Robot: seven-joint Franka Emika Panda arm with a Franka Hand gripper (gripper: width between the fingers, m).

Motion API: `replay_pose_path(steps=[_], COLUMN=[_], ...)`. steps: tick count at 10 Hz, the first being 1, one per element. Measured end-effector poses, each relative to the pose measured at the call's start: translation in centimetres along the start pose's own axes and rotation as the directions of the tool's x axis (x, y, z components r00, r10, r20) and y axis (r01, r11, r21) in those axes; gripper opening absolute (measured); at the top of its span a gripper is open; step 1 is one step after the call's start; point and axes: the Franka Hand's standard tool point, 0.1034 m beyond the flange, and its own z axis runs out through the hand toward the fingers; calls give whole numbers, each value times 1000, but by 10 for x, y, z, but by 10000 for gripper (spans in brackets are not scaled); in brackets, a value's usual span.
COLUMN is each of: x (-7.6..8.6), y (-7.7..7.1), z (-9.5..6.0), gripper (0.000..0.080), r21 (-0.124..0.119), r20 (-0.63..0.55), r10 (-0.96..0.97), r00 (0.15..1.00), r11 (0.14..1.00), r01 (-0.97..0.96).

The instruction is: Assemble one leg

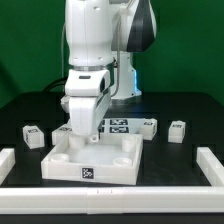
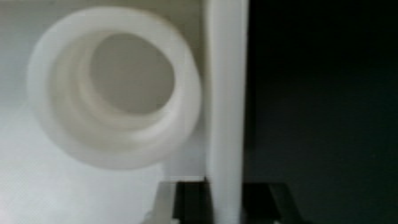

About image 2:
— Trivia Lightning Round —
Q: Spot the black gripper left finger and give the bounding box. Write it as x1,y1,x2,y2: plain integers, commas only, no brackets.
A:
147,180,213,224

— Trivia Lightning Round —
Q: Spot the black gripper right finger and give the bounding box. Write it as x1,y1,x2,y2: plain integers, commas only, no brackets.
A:
241,183,311,224

